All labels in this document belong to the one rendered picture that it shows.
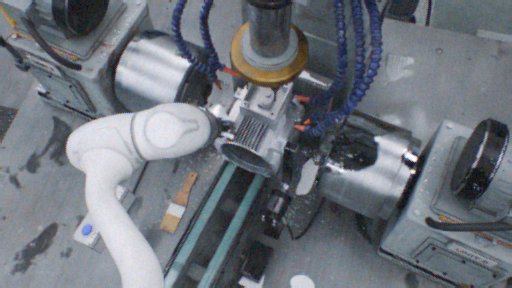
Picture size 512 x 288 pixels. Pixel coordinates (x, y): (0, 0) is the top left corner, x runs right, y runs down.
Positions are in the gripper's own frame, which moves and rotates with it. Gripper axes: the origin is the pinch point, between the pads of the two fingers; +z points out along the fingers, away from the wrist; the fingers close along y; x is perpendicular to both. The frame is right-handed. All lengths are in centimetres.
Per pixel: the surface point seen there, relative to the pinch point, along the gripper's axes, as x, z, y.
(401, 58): -38, 59, -33
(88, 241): 37.4, -16.9, 17.3
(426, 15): -66, 119, -35
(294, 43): -25.1, -13.4, -11.3
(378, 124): -15.1, 5.2, -35.3
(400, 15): -59, 100, -25
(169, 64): -9.2, -0.3, 20.6
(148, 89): -0.9, -1.0, 23.5
